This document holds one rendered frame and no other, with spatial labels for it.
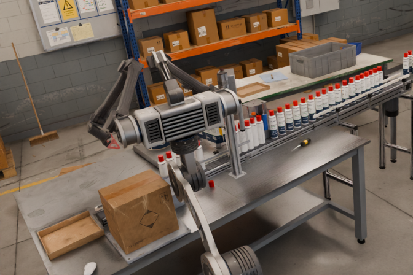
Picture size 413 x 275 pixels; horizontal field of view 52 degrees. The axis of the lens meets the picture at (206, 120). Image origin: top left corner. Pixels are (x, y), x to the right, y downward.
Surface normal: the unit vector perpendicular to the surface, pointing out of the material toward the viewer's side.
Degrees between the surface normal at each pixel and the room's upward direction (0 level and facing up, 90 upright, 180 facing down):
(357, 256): 0
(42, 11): 90
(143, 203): 90
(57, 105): 90
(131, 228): 90
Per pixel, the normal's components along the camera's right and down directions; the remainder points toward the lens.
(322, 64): 0.42, 0.26
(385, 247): -0.16, -0.92
